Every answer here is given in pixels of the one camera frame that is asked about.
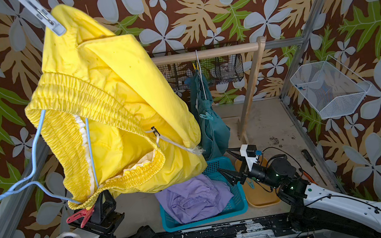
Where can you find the yellow shorts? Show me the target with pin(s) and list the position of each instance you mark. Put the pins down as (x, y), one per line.
(109, 115)

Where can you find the pink clothespin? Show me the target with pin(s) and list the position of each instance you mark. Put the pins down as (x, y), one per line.
(80, 218)

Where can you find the teal plastic basket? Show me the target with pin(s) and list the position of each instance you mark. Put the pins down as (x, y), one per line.
(234, 207)

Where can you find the black mesh basket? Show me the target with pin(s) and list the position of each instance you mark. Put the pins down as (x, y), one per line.
(216, 70)

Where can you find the black handled screwdriver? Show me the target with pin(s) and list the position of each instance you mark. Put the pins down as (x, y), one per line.
(310, 160)

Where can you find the green shorts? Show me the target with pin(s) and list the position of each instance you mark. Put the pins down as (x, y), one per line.
(215, 134)

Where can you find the white wire hanger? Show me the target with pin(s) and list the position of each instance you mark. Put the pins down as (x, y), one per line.
(200, 75)

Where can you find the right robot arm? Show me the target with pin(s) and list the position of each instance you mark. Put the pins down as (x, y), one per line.
(312, 206)

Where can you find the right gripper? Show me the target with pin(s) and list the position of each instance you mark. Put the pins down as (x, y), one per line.
(241, 177)

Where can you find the white wire basket right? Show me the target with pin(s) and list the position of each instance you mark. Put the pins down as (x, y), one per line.
(330, 87)

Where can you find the yellow plastic tray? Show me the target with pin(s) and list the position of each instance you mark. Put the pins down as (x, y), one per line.
(261, 196)

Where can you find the black mounting rail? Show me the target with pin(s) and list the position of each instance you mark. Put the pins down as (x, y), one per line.
(280, 225)

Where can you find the white clothespin on yellow shorts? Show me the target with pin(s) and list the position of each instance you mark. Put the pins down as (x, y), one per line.
(44, 16)

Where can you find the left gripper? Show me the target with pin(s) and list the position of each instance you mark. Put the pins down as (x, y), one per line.
(102, 221)

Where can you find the purple shorts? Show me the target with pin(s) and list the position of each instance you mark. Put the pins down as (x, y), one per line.
(196, 199)

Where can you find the wooden clothes rack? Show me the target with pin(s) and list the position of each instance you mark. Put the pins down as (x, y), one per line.
(258, 48)

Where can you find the blue clothespin on green shorts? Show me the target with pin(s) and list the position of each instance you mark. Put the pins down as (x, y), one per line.
(207, 116)

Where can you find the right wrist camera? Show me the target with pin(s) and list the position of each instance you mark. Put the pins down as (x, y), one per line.
(251, 155)

